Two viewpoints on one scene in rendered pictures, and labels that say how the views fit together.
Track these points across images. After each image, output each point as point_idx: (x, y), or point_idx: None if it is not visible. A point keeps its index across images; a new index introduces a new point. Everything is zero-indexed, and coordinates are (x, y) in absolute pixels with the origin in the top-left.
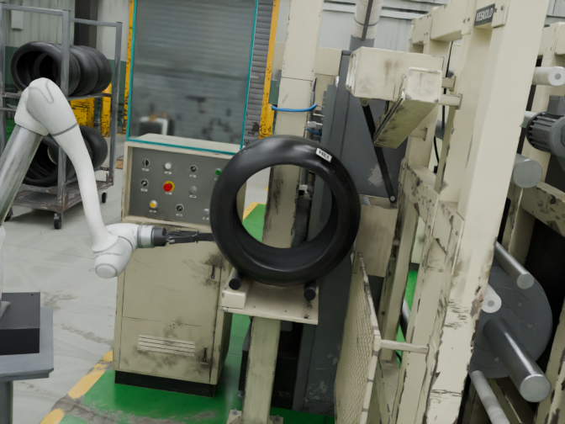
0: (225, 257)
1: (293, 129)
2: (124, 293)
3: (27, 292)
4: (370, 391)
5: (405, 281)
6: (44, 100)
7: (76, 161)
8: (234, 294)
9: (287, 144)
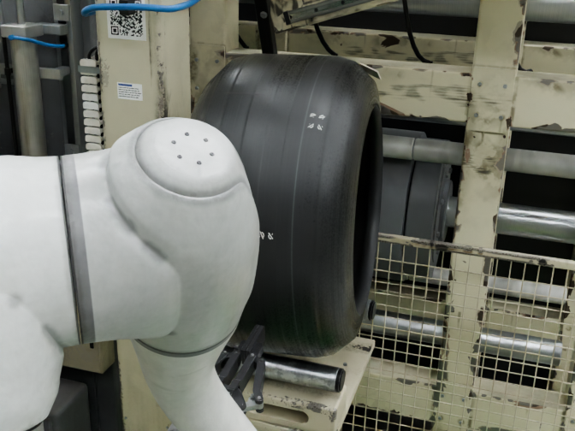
0: (328, 345)
1: (180, 44)
2: None
3: None
4: None
5: None
6: (257, 215)
7: (210, 386)
8: (341, 398)
9: (353, 72)
